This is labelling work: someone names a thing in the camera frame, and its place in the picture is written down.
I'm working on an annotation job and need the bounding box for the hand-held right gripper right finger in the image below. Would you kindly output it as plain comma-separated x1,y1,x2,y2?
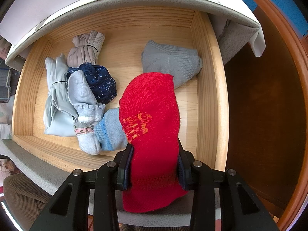
177,140,281,231

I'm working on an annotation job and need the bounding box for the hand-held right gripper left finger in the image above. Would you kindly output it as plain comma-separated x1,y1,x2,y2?
29,145,135,231

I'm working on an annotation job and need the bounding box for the light blue striped sock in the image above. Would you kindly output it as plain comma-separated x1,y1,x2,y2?
94,107,129,151

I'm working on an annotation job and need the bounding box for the red knit sock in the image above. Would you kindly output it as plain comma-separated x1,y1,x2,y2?
119,72,189,213

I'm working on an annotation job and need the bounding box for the light blue ruffled sock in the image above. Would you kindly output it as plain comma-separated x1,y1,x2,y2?
67,71,106,156

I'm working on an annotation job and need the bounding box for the light blue underwear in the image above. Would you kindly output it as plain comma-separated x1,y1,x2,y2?
43,54,80,136

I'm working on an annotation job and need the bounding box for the grey ribbed sock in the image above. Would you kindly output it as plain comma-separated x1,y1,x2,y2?
141,40,203,89

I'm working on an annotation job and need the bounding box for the beige underwear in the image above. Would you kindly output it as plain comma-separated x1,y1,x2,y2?
66,30,106,69

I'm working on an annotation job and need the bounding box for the wooden drawer with grey front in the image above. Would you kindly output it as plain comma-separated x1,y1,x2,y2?
0,7,230,222

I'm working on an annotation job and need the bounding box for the white cardboard box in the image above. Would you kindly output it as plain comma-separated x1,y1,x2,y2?
0,0,154,45

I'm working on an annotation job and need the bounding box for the navy floral lace underwear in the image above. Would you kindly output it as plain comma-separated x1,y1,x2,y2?
67,63,117,104

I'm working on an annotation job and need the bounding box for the person's left leg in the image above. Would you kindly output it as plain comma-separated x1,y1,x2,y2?
2,173,65,222

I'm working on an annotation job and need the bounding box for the orange wooden furniture panel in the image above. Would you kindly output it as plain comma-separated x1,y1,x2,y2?
224,0,308,231

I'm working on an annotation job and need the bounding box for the white floral plastic bag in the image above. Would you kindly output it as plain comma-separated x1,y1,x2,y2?
0,103,12,140

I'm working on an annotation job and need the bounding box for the grey plaid cloth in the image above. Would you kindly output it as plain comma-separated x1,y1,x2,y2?
0,64,15,103

